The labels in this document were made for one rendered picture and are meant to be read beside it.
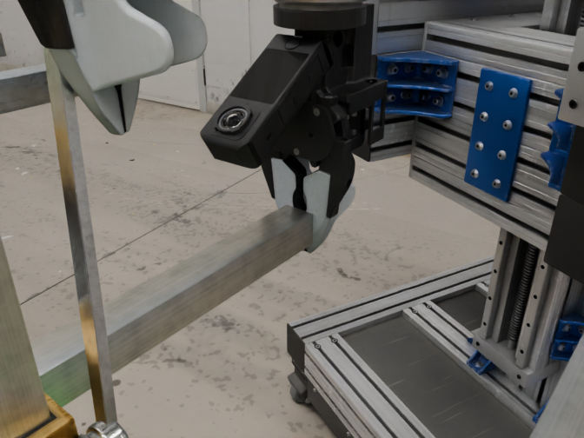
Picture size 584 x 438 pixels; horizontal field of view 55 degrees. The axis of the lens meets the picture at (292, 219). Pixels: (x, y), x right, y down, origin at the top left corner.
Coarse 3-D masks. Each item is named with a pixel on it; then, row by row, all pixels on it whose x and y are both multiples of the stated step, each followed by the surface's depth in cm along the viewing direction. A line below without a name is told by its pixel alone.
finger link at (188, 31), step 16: (128, 0) 28; (144, 0) 28; (160, 0) 27; (160, 16) 28; (176, 16) 28; (192, 16) 27; (176, 32) 28; (192, 32) 28; (176, 48) 28; (192, 48) 28; (176, 64) 29; (128, 96) 29; (128, 112) 30; (128, 128) 30
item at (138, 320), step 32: (256, 224) 46; (288, 224) 46; (192, 256) 41; (224, 256) 41; (256, 256) 43; (288, 256) 46; (160, 288) 37; (192, 288) 38; (224, 288) 41; (128, 320) 34; (160, 320) 36; (192, 320) 39; (64, 352) 32; (128, 352) 35; (64, 384) 32
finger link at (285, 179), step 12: (276, 168) 48; (288, 168) 47; (300, 168) 48; (276, 180) 49; (288, 180) 48; (300, 180) 48; (276, 192) 49; (288, 192) 48; (300, 192) 49; (276, 204) 50; (288, 204) 49; (300, 204) 49
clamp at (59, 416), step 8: (48, 400) 27; (56, 408) 27; (56, 416) 26; (64, 416) 26; (72, 416) 26; (48, 424) 26; (56, 424) 26; (64, 424) 26; (72, 424) 26; (32, 432) 25; (40, 432) 25; (48, 432) 25; (56, 432) 26; (64, 432) 26; (72, 432) 26
